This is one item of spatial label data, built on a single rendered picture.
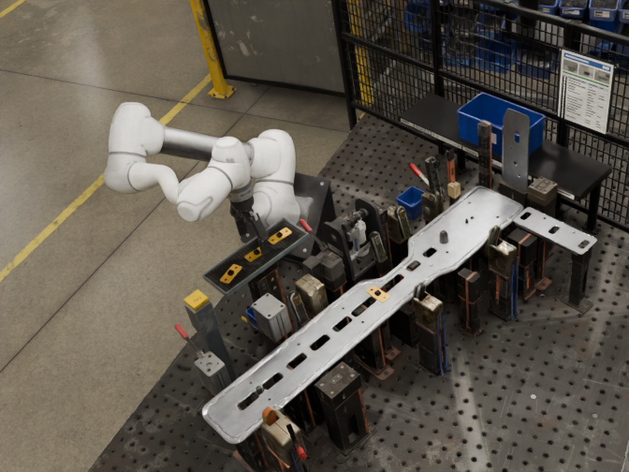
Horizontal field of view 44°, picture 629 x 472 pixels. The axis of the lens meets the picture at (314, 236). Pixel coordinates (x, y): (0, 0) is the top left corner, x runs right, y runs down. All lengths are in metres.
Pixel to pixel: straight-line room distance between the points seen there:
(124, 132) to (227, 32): 2.78
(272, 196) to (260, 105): 2.65
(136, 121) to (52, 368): 1.81
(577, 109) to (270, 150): 1.17
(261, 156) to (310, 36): 2.20
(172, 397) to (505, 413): 1.18
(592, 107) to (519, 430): 1.19
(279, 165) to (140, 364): 1.46
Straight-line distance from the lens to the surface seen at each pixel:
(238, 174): 2.35
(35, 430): 4.04
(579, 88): 3.01
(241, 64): 5.58
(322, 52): 5.15
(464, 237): 2.82
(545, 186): 2.94
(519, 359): 2.83
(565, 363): 2.84
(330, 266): 2.66
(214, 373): 2.47
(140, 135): 2.81
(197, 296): 2.57
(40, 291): 4.70
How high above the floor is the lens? 2.93
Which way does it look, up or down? 42 degrees down
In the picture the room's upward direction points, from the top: 12 degrees counter-clockwise
